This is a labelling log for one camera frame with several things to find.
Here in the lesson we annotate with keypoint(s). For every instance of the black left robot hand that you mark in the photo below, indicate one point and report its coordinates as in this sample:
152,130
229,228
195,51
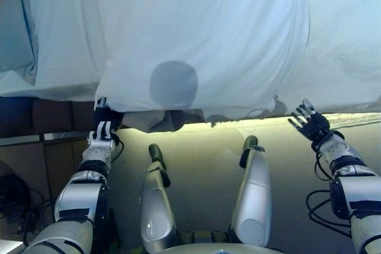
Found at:
107,117

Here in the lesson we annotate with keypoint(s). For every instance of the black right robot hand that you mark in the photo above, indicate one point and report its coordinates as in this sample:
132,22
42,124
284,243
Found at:
314,124

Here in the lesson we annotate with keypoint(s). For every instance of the white duvet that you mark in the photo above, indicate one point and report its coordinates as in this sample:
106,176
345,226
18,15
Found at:
208,34

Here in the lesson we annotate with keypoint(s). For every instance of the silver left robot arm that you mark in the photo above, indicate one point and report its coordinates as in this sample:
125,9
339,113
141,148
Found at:
80,194

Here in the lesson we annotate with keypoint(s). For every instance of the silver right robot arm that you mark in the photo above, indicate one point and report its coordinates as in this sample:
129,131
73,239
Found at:
354,185

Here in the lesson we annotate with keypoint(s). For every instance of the white bed sheet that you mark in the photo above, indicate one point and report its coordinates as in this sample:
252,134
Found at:
68,43

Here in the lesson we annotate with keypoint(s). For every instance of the wooden nightstand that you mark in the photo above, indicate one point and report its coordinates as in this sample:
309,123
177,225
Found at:
56,159

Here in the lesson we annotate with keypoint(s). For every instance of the silver right robot leg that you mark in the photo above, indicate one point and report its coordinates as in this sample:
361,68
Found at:
256,194

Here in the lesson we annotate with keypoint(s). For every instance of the silver robot leg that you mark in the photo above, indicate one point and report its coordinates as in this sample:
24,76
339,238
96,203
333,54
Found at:
256,194
156,200

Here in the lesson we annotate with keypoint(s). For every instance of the silver left robot leg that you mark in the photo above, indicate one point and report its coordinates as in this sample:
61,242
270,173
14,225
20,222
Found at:
156,200

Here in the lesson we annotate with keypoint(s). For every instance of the beige pillow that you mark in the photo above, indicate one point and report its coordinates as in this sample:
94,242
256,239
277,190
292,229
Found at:
13,28

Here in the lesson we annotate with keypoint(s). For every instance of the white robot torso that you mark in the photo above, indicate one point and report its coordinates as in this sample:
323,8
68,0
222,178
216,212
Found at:
221,248

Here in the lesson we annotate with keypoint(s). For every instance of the dark brown bed frame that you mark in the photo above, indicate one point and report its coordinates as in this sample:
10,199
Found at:
50,115

